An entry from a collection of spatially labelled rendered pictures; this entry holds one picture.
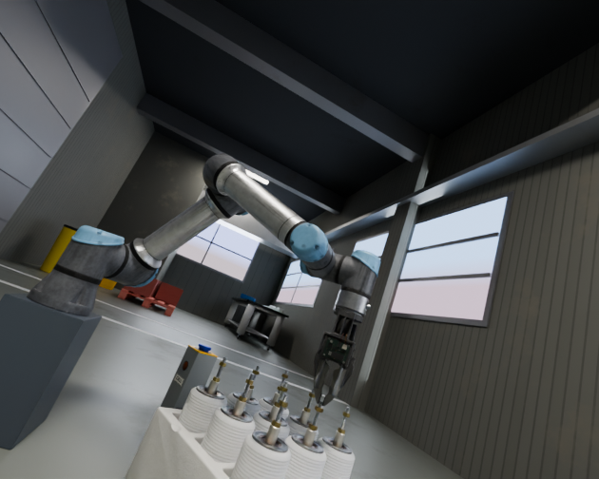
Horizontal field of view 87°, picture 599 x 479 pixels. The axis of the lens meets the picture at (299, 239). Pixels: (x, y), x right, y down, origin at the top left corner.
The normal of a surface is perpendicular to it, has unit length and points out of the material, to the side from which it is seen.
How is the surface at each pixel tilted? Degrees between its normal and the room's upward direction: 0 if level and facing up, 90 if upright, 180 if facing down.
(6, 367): 90
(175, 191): 90
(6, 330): 90
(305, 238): 90
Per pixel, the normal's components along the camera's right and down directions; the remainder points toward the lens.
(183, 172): 0.32, -0.16
